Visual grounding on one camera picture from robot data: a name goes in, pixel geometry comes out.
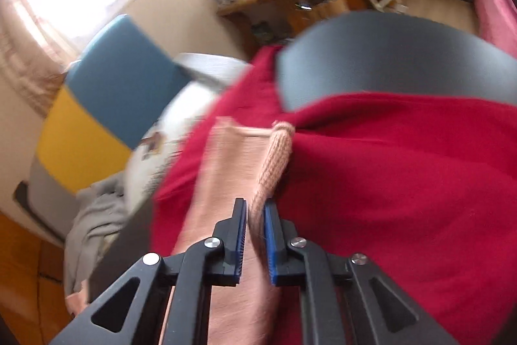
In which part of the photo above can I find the grey cloth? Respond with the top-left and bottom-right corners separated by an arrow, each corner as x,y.
65,179 -> 131,293

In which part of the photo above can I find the white patterned cloth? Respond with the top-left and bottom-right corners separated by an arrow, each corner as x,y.
123,52 -> 250,208

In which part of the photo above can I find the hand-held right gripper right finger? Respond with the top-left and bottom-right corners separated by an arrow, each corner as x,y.
264,199 -> 461,345

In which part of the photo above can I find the red garment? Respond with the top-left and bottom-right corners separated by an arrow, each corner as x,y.
153,46 -> 517,345

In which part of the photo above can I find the beige curtain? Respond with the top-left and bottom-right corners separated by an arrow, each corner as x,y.
0,0 -> 77,115

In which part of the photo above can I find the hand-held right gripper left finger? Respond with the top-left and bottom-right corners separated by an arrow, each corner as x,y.
48,198 -> 248,345

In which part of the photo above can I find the pink knit sweater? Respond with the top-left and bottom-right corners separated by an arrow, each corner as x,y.
65,117 -> 308,345

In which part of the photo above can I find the blue yellow grey padded panel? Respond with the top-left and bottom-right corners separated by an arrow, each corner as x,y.
14,14 -> 191,244

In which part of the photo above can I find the black leather bench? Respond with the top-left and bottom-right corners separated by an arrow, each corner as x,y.
87,10 -> 517,309

